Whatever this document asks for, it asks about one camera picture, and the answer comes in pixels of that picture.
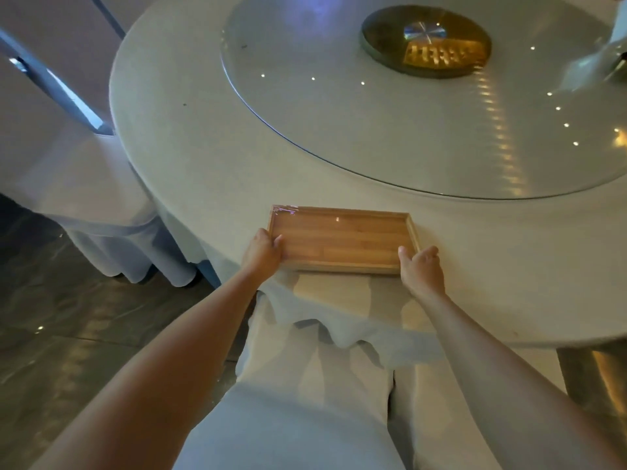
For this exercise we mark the person's left hand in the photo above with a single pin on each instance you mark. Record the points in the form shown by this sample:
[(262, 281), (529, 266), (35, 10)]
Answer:
[(262, 256)]

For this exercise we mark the person's right hand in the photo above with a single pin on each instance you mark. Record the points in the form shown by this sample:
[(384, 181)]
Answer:
[(422, 276)]

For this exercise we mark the person's left thumb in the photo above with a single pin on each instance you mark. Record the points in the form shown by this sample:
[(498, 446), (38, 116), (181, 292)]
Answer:
[(278, 242)]

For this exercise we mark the person's right thumb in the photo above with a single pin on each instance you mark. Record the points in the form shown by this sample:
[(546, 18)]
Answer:
[(405, 255)]

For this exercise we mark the wooden tray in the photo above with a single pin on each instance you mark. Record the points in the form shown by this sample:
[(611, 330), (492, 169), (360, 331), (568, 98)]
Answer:
[(343, 238)]

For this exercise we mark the person's right forearm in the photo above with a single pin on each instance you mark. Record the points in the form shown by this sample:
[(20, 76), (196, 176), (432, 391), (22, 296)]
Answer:
[(509, 386)]

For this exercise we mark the person's left forearm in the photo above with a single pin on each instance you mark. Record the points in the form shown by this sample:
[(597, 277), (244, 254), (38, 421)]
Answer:
[(142, 381)]

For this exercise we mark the white tablecloth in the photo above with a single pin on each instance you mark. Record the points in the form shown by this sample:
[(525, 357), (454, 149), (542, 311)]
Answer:
[(343, 190)]

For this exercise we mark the round glass turntable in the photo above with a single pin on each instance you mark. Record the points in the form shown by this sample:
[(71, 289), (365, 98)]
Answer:
[(421, 107)]

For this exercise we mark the round metal turntable base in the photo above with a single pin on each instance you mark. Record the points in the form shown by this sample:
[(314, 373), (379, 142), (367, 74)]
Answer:
[(425, 41)]

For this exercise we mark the white covered chair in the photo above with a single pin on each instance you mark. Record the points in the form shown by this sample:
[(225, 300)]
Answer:
[(59, 156)]

